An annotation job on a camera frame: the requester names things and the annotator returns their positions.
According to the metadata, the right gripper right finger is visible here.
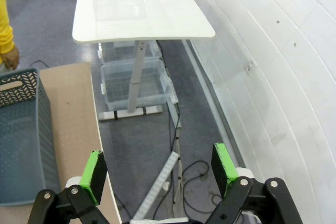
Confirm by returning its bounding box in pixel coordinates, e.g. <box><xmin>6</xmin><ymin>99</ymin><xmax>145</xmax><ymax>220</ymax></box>
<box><xmin>204</xmin><ymin>142</ymin><xmax>302</xmax><ymax>224</ymax></box>

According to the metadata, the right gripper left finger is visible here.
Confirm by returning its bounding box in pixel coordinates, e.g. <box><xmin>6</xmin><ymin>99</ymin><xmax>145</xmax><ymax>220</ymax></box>
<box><xmin>27</xmin><ymin>150</ymin><xmax>116</xmax><ymax>224</ymax></box>

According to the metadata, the person's left forearm yellow sleeve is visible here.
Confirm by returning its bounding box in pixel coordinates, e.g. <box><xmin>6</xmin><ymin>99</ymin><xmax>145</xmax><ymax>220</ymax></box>
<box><xmin>0</xmin><ymin>0</ymin><xmax>14</xmax><ymax>58</ymax></box>

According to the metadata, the person's left hand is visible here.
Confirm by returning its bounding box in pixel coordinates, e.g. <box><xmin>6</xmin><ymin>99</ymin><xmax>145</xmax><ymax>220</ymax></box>
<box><xmin>0</xmin><ymin>43</ymin><xmax>20</xmax><ymax>71</ymax></box>

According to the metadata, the grey plastic lattice basket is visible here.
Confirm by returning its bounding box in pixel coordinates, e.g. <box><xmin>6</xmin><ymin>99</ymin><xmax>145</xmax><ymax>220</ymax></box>
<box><xmin>0</xmin><ymin>68</ymin><xmax>61</xmax><ymax>207</ymax></box>

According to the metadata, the large clear storage bin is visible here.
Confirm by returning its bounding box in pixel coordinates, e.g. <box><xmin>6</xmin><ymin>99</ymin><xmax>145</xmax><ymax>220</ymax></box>
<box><xmin>100</xmin><ymin>58</ymin><xmax>176</xmax><ymax>111</ymax></box>

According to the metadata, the black floor cable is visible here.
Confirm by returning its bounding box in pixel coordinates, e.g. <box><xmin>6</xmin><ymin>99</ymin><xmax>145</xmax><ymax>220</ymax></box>
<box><xmin>180</xmin><ymin>160</ymin><xmax>224</xmax><ymax>221</ymax></box>
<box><xmin>157</xmin><ymin>40</ymin><xmax>183</xmax><ymax>210</ymax></box>

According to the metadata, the white perforated cable strip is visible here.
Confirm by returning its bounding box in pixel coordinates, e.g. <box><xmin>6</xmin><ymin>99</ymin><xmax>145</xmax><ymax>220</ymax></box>
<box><xmin>132</xmin><ymin>151</ymin><xmax>181</xmax><ymax>221</ymax></box>

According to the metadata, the white wall cable duct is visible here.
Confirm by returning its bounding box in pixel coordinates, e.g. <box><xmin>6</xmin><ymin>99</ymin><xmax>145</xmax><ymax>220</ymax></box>
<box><xmin>183</xmin><ymin>39</ymin><xmax>249</xmax><ymax>169</ymax></box>

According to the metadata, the white table by wall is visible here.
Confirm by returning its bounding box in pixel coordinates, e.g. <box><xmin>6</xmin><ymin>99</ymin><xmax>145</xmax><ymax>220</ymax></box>
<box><xmin>72</xmin><ymin>0</ymin><xmax>216</xmax><ymax>121</ymax></box>

